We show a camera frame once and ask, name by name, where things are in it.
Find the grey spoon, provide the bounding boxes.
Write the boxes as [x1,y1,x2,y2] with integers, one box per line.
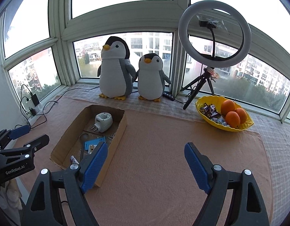
[79,133,88,161]

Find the blue phone stand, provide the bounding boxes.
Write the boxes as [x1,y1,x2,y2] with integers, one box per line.
[84,137,106,152]

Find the white plug-in device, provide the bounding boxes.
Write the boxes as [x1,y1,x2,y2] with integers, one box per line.
[91,112,113,133]

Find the small white adapter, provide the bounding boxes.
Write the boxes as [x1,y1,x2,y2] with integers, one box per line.
[70,155,79,164]

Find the wooden clothespin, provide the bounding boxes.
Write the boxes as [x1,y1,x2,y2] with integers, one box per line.
[88,145,95,154]

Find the white power strip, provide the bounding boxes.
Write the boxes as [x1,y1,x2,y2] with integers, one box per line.
[23,96,43,121]

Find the black power adapter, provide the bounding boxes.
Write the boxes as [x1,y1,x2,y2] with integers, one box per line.
[31,93,40,107]

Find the open cardboard box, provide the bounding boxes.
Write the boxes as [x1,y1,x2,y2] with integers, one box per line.
[50,105,127,187]

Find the pink blanket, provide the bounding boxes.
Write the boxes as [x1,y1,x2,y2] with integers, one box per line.
[13,84,290,226]

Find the wrapped candies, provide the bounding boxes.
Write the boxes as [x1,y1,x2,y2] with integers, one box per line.
[200,103,229,127]

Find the large plush penguin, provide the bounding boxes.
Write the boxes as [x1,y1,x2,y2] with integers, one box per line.
[98,36,136,101]

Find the yellow fruit bowl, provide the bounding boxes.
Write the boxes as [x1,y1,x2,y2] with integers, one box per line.
[195,96,254,132]

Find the black tripod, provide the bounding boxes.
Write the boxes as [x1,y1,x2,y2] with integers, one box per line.
[181,66,217,110]

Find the small plush penguin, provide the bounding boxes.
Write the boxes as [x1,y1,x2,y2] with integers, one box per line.
[136,53,171,102]

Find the black cable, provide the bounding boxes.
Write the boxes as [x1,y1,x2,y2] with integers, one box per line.
[14,84,101,130]

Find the white ring light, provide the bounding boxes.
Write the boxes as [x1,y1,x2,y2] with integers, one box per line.
[178,0,252,68]

